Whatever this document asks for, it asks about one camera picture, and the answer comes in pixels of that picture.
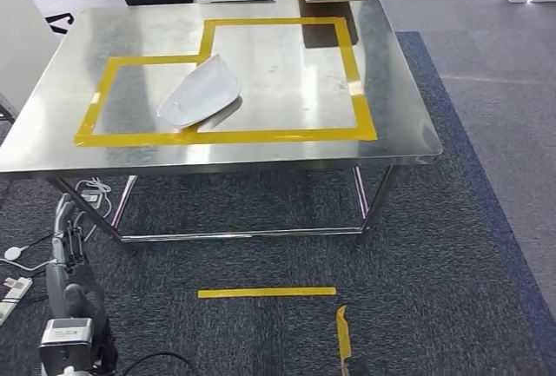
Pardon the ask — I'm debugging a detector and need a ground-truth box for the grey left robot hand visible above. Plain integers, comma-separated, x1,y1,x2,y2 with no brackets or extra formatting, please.
45,194,107,328

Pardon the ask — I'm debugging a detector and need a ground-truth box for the white plastic car part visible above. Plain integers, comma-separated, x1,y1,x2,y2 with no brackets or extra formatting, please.
156,54,242,129

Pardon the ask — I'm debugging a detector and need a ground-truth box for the stainless steel workbench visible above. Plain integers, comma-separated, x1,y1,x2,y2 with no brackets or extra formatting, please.
0,0,443,248

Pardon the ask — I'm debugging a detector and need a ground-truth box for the white power strip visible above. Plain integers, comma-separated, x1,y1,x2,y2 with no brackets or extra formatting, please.
0,277,34,327

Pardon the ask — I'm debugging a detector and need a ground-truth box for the white power adapter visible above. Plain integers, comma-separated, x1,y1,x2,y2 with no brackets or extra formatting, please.
80,188,103,208

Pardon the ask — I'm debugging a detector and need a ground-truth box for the white board panel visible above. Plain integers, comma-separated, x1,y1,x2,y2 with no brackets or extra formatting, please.
0,0,62,116

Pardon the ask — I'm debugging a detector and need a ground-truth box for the crumpled yellow tape piece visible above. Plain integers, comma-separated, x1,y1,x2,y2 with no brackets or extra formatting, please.
335,305,353,376

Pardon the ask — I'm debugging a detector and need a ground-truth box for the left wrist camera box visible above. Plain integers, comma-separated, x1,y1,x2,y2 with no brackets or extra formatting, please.
39,317,94,376

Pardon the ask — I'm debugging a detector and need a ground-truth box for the white cable bundle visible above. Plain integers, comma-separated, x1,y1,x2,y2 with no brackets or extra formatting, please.
74,176,114,243

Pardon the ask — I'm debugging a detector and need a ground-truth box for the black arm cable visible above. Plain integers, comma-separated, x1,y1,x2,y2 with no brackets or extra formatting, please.
119,352,199,376

